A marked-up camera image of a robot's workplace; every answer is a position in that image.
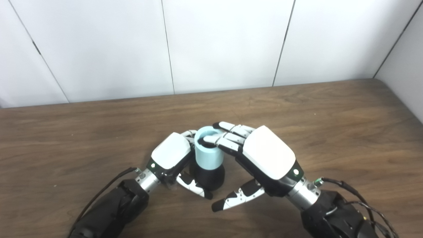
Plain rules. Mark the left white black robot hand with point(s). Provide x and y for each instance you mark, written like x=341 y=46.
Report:
x=172 y=152

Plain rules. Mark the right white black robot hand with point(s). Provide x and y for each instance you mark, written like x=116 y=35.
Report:
x=269 y=153

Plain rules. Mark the black flared nozzle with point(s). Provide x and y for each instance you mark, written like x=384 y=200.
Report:
x=211 y=178

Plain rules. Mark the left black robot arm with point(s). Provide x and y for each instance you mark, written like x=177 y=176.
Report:
x=112 y=211

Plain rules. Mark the black wall seam clip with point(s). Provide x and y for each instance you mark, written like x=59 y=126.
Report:
x=36 y=48

